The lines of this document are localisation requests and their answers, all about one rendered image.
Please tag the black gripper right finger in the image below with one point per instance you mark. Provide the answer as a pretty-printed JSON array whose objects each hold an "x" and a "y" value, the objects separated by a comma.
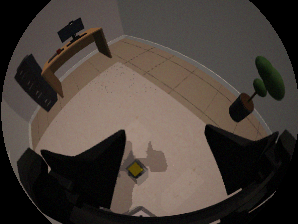
[{"x": 235, "y": 156}]

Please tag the yellow button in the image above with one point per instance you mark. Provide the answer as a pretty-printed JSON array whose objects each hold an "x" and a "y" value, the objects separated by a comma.
[{"x": 136, "y": 169}]

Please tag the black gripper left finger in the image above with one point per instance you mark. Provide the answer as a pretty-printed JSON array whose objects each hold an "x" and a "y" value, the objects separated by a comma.
[{"x": 95, "y": 169}]

